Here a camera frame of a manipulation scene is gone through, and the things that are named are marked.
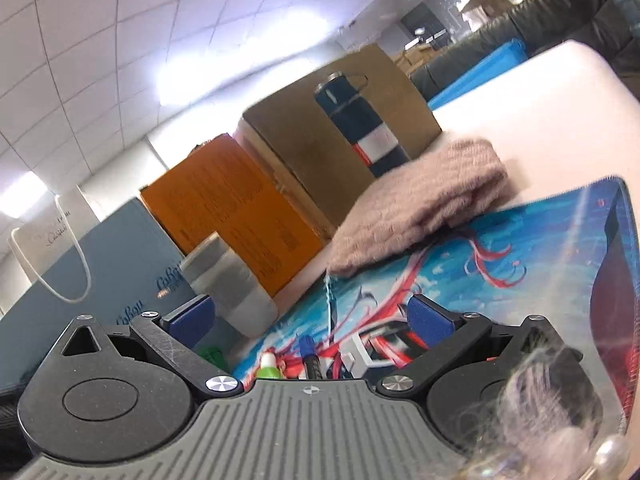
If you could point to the white paper bag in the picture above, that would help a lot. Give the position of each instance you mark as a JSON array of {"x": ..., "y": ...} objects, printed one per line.
[{"x": 62, "y": 217}]

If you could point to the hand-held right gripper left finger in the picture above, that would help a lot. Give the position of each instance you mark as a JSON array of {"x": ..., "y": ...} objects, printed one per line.
[{"x": 192, "y": 319}]

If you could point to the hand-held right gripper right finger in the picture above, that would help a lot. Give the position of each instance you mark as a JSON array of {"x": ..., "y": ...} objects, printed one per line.
[{"x": 425, "y": 319}]

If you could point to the pink knitted cloth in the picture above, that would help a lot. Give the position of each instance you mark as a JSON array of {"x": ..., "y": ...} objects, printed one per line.
[{"x": 425, "y": 200}]

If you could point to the blue-capped marker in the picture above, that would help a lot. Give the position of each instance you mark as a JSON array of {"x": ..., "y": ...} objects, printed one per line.
[{"x": 310, "y": 355}]

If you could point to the blue printed desk mat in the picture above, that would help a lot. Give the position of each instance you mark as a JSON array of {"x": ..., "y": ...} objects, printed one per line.
[{"x": 530, "y": 245}]

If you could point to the brown cardboard box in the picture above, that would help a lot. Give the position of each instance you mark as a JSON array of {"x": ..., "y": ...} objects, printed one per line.
[{"x": 295, "y": 135}]

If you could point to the furry pearl hair accessory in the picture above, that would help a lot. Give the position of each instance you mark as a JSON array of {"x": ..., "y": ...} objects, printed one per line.
[{"x": 540, "y": 410}]

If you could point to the grey stacked containers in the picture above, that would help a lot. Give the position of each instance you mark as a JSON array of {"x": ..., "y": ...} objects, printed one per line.
[{"x": 230, "y": 280}]

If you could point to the dark leather sofa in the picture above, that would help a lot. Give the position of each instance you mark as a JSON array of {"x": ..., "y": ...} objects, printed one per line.
[{"x": 565, "y": 15}]

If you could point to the blue foam board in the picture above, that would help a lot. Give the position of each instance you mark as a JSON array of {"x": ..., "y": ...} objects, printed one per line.
[{"x": 480, "y": 72}]

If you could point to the orange cardboard box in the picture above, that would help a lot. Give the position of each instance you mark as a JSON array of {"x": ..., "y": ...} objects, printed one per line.
[{"x": 225, "y": 200}]

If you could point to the blue foam partition boards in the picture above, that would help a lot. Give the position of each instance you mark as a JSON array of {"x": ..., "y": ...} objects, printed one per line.
[{"x": 110, "y": 270}]

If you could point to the green plastic item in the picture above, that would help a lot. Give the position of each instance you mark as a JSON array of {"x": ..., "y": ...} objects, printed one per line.
[{"x": 214, "y": 359}]

